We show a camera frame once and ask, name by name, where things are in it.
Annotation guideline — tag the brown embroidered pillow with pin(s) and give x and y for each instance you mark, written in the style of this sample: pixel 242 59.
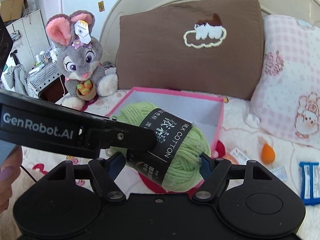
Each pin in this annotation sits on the brown embroidered pillow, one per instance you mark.
pixel 212 46

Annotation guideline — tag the grey bunny plush toy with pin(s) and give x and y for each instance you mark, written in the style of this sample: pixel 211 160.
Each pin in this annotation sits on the grey bunny plush toy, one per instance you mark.
pixel 79 58

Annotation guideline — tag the cardboard box on cabinet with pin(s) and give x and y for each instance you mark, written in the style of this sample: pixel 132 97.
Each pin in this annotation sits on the cardboard box on cabinet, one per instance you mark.
pixel 13 9

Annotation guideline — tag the small white sachet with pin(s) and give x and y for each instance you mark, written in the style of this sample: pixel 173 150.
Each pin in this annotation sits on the small white sachet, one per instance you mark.
pixel 280 173

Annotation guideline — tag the pink cardboard box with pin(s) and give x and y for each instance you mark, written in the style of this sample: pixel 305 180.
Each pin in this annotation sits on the pink cardboard box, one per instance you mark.
pixel 203 110

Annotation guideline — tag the orange makeup sponge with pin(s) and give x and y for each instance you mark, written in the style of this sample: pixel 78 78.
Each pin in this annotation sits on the orange makeup sponge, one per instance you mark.
pixel 268 155

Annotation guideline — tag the white cabinet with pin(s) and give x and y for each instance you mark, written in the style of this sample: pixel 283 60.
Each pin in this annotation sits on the white cabinet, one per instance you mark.
pixel 32 37

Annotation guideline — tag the green yarn ball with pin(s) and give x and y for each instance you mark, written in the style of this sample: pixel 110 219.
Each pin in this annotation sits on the green yarn ball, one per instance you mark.
pixel 174 165

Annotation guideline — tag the cluttered bedside table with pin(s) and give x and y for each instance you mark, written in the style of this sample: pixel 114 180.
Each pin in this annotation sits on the cluttered bedside table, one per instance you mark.
pixel 45 81

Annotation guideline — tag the pink checkered pillow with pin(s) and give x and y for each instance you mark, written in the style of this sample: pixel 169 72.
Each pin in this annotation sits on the pink checkered pillow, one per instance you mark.
pixel 285 102

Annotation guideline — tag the orange white small box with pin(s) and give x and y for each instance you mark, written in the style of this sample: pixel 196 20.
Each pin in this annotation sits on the orange white small box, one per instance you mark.
pixel 236 156

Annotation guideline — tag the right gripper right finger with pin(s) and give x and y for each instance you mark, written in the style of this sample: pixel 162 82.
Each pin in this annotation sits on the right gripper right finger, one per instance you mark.
pixel 214 173

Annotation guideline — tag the white printed bed blanket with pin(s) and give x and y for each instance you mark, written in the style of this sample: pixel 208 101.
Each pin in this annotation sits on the white printed bed blanket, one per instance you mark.
pixel 234 133

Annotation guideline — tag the person's left hand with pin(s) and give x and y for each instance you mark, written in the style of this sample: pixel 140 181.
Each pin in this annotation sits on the person's left hand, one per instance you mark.
pixel 10 171

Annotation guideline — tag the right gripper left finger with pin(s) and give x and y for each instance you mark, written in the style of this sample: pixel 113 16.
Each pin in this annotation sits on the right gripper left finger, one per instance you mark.
pixel 103 174

